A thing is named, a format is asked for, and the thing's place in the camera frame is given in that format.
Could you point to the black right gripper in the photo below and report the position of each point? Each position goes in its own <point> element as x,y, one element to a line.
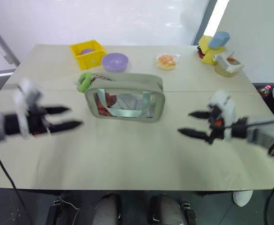
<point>217,126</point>

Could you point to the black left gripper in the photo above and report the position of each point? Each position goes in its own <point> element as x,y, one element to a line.
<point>37,123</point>

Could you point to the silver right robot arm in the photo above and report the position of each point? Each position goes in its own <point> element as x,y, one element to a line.
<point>263,133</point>

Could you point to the clear grey-trimmed zipper pouch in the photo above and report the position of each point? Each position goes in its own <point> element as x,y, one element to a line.
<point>127,79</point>

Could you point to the red cloth item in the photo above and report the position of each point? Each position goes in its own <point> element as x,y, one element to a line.
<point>104,103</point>

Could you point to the yellow plastic bin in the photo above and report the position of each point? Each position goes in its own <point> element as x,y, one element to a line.
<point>90,59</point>

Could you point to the grey folded cloth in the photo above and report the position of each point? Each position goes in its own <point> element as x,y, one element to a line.
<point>128,100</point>

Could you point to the white handheld device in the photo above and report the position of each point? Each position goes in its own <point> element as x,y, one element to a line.
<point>225,61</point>

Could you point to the small red object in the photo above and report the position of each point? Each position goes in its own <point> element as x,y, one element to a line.
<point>200,54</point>

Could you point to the bread in clear wrapper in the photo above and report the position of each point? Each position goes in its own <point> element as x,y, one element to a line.
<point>166,61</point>

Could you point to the small purple bowl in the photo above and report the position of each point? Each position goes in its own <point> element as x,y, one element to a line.
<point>87,51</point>

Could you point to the red-capped drink bottle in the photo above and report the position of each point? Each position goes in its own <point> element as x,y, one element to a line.
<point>263,91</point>

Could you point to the large purple bowl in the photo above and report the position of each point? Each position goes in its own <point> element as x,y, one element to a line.
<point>115,62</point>

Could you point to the white shoe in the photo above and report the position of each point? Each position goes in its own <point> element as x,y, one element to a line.
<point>242,198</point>

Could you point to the blue foam block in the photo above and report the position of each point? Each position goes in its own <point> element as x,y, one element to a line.
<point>218,39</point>

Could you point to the grey rounded robot leg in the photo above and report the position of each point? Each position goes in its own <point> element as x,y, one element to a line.
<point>168,211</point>
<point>107,211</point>

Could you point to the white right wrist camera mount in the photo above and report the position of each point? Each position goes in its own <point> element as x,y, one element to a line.
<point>228,105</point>

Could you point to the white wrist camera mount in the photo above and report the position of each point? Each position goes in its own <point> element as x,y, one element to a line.
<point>27,93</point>
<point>228,105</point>

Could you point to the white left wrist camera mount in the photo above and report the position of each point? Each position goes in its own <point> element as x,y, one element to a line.
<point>27,93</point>

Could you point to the grey metal frame post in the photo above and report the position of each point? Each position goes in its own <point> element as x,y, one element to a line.
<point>1,42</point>

